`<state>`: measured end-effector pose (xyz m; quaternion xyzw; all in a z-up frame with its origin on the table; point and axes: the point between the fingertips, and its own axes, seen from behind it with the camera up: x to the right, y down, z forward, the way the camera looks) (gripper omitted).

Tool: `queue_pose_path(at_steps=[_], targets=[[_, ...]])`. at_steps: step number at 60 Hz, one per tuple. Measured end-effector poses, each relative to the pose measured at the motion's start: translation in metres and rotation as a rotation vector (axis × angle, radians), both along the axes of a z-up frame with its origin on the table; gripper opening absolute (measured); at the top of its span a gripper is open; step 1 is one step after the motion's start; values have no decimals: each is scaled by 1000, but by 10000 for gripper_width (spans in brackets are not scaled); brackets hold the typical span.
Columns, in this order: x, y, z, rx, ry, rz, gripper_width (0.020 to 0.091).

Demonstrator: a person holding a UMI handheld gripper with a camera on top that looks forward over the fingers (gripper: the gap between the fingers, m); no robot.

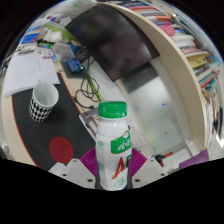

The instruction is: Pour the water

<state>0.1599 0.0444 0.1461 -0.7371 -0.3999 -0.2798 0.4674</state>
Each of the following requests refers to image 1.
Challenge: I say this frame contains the white paper sheets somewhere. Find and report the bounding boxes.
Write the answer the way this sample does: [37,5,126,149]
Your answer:
[3,53,61,98]

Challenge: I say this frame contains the flat round red coaster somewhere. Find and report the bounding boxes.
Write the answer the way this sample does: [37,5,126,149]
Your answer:
[48,135,75,165]

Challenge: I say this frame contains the dark wine bottle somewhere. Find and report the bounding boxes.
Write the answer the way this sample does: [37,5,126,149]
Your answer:
[153,151,175,164]

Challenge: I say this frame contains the white tissue stack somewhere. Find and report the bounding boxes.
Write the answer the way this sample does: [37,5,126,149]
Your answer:
[41,28,64,43]

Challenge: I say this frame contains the beige shelf with books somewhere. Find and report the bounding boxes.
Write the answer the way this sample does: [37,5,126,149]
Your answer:
[109,0,224,151]

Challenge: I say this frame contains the white wall power outlet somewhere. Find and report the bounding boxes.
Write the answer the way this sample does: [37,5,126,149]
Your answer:
[127,119,144,148]

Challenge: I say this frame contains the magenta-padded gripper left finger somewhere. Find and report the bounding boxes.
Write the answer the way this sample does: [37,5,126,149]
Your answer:
[49,147,98,190]

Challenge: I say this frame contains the small blue device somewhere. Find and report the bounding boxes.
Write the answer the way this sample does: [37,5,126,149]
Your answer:
[65,59,84,74]

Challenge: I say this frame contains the grey metal laptop stand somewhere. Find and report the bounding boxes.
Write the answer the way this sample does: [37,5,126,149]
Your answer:
[78,107,101,141]

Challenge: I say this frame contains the white drink bottle green cap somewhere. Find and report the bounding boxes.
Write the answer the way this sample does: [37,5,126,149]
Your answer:
[95,100,133,192]

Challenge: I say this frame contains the black desk mat red edge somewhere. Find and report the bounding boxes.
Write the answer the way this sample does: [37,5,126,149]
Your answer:
[11,73,98,171]

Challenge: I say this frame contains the black white checkered mug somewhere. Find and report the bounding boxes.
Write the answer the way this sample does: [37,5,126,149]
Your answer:
[28,80,60,123]

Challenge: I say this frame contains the black tangled cables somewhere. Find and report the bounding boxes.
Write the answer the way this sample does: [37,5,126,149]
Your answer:
[72,56,105,111]

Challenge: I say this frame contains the black computer monitor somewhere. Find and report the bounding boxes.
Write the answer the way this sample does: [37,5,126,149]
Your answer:
[64,3,160,83]

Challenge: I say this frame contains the clear plastic box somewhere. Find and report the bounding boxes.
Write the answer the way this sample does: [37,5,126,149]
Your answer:
[53,42,76,63]

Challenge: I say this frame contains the blue tissue box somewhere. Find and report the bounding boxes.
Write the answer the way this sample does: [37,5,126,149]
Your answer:
[19,31,43,46]

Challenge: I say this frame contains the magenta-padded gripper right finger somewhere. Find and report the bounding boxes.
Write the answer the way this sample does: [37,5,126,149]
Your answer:
[127,147,168,190]

